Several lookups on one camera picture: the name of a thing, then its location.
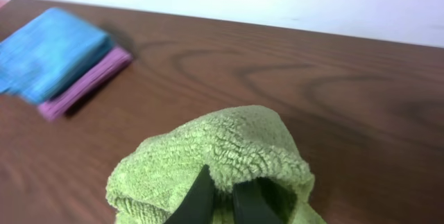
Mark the folded blue cloth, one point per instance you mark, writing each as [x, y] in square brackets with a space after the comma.
[49, 54]

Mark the light green cloth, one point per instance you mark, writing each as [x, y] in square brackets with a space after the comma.
[238, 144]

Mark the folded pink cloth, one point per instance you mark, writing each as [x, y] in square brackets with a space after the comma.
[113, 62]

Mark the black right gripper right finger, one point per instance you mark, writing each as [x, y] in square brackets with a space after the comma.
[250, 206]

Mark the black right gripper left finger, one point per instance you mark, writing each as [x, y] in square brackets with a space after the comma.
[198, 205]

